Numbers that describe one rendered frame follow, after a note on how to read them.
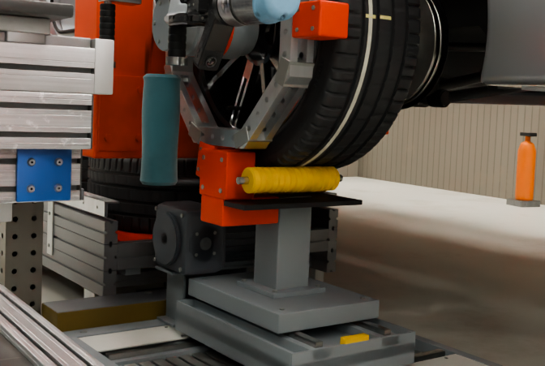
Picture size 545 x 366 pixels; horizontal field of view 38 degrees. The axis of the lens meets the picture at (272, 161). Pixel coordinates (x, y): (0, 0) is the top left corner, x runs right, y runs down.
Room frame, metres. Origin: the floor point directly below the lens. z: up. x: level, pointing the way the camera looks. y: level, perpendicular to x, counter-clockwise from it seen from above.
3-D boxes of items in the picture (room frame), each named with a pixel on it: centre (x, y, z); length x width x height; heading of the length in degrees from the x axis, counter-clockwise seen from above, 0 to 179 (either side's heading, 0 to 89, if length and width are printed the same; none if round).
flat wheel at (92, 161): (2.73, 0.29, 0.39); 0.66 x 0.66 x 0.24
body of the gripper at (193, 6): (1.47, 0.12, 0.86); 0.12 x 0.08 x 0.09; 36
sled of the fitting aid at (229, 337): (1.92, -0.06, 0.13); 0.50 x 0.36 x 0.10; 36
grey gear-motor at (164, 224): (2.19, 0.10, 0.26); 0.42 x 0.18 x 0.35; 126
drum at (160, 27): (1.82, 0.16, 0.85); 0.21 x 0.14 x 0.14; 126
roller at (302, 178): (1.82, -0.05, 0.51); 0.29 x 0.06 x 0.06; 126
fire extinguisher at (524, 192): (6.03, -1.92, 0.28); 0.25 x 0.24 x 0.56; 68
